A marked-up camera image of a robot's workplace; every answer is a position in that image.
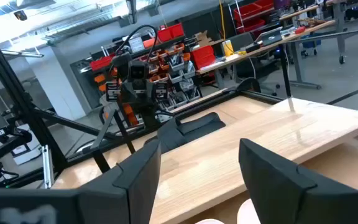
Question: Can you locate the wheeled wooden desk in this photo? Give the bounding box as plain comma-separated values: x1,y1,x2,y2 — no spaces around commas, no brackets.
278,0,358,66

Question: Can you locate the shelf of red bins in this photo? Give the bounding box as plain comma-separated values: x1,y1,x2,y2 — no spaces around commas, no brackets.
233,0,275,34

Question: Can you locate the yellow plastic container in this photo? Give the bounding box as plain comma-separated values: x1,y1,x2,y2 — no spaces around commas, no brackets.
222,39,236,58

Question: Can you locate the blue plastic bin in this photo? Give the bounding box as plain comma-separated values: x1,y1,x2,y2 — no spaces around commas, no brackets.
301,32,322,50

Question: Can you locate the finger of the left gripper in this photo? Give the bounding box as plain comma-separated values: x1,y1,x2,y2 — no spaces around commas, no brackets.
153,80,169,101
105,80,121,103

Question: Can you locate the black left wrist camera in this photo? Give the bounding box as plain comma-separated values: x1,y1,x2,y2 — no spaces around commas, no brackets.
128,60,149,81

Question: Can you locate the brown cardboard piece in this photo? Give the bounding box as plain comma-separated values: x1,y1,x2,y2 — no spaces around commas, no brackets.
194,30,213,47

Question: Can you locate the white equipment box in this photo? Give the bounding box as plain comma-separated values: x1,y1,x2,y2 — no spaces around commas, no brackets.
10,124,43,166

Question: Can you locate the silver metal bracket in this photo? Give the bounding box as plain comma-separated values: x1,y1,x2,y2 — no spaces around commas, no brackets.
41,144,55,190

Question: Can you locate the rack of small parts bins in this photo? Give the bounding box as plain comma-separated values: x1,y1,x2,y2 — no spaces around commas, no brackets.
88,40,203,125

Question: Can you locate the white building column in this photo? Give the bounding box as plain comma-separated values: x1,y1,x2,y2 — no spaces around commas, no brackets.
26,46,86,121

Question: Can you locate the black aluminium rig frame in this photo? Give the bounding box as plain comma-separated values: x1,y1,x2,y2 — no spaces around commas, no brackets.
0,17,284,190

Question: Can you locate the grey laptop with sticker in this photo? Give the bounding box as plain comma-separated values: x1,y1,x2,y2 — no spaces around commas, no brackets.
255,26,284,47

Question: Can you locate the yellow hanging cable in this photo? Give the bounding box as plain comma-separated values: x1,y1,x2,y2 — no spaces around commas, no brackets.
218,0,227,41

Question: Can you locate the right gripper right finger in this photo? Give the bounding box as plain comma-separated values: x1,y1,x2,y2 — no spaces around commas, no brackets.
237,138,358,224

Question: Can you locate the black rubber slide sandal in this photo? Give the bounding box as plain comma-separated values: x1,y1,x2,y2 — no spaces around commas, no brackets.
146,111,227,154

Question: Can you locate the pink rubber slide sandal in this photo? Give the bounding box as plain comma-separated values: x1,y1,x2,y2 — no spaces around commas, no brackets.
237,198,261,224
194,218,225,224

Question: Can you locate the red plastic storage bin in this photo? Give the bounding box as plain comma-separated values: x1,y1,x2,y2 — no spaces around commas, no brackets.
89,55,116,72
191,45,217,70
157,22,185,44

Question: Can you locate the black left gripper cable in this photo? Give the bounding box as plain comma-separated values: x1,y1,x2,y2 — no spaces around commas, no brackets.
115,24,158,63

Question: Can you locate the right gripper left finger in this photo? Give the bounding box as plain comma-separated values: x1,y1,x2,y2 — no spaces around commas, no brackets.
0,139,162,224

